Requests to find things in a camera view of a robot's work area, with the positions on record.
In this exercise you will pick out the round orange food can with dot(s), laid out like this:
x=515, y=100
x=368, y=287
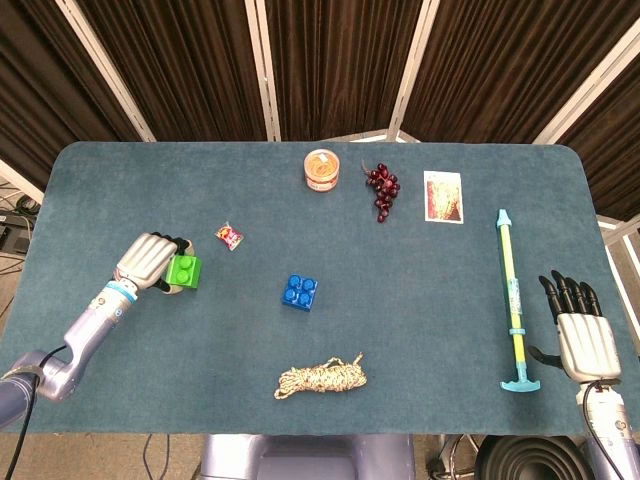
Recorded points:
x=321, y=171

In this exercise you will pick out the dark folding screen partition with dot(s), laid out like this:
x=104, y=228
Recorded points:
x=320, y=65

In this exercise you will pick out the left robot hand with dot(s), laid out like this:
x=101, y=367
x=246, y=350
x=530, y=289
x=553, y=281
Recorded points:
x=147, y=262

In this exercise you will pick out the dark red grape bunch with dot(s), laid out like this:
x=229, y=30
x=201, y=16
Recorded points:
x=384, y=187

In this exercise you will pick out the black ribbed round object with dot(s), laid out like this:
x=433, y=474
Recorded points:
x=525, y=460

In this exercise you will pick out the blue toy brick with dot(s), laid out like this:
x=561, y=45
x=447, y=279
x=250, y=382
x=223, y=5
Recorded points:
x=299, y=291

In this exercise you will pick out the blue table mat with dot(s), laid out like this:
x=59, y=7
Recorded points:
x=350, y=250

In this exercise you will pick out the green toy brick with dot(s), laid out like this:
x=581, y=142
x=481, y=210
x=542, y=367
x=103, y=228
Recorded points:
x=183, y=272

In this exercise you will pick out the metal stool frame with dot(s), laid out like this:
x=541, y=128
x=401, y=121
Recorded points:
x=452, y=455

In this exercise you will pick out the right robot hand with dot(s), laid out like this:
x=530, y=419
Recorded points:
x=582, y=335

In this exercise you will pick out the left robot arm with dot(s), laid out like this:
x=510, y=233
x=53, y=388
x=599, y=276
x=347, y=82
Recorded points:
x=65, y=345

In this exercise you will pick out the teal and yellow water pump toy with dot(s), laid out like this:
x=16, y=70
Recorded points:
x=511, y=290

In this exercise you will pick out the red candy wrapper packet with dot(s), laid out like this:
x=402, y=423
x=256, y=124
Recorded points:
x=229, y=236

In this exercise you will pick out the robot torso base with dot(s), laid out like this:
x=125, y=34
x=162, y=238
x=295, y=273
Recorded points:
x=310, y=457

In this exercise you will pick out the picture card with white border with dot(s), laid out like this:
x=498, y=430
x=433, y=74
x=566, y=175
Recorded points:
x=443, y=196

